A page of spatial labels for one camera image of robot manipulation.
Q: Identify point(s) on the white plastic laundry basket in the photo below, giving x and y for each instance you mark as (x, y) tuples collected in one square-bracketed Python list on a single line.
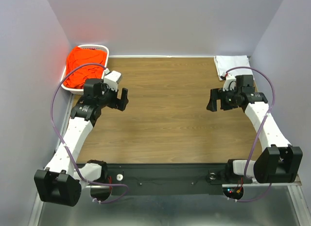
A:
[(89, 53)]

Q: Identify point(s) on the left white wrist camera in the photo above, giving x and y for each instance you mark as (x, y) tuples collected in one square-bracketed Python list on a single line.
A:
[(113, 79)]

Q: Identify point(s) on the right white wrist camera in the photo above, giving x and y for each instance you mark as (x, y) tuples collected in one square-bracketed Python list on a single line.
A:
[(230, 83)]

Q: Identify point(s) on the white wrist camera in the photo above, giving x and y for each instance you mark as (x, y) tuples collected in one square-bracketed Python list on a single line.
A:
[(230, 83), (113, 79)]

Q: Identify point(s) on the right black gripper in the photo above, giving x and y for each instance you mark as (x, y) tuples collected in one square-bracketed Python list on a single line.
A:
[(216, 94)]

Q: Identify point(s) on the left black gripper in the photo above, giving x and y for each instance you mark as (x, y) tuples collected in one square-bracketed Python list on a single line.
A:
[(117, 103)]

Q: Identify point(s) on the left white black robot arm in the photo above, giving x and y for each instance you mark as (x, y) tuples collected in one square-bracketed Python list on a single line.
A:
[(61, 182)]

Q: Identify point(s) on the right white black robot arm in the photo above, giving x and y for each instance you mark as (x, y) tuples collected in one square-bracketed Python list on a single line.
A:
[(279, 161)]

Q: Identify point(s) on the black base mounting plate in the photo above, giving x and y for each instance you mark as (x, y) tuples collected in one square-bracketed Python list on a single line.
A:
[(169, 179)]

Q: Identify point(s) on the folded white t shirt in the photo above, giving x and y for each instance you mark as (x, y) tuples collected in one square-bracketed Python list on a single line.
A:
[(224, 63)]

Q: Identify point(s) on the aluminium frame rail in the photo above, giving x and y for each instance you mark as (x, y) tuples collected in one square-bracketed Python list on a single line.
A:
[(165, 128)]

